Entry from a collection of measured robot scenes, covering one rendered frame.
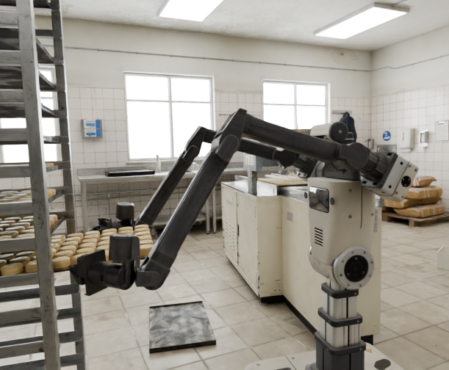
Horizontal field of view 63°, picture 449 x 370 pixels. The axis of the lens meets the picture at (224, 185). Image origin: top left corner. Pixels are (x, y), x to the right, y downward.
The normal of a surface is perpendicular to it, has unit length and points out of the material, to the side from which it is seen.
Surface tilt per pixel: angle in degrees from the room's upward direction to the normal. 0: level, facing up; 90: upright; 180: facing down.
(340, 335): 90
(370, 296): 90
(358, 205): 90
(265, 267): 90
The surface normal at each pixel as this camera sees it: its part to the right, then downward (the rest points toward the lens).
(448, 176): -0.92, 0.07
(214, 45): 0.40, 0.07
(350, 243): 0.26, 0.27
